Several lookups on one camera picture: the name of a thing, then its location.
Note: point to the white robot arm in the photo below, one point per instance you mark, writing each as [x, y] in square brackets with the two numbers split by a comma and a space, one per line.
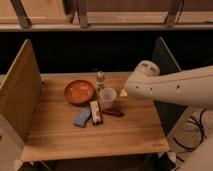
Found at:
[190, 87]

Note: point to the small clear glass bottle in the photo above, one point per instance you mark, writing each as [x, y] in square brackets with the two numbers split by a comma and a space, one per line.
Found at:
[100, 80]

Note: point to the orange wooden bowl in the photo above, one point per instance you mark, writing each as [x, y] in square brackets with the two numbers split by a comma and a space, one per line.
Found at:
[79, 92]

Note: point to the blue sponge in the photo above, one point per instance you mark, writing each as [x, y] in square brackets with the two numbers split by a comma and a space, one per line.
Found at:
[81, 119]

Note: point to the right dark side panel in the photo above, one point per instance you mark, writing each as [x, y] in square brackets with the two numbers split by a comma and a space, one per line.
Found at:
[168, 113]

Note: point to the left wooden side panel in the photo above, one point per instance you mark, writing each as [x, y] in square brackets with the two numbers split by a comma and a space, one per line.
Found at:
[20, 90]

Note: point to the wooden shelf with metal brackets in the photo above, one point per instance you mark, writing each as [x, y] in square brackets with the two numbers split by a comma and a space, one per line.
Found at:
[105, 15]

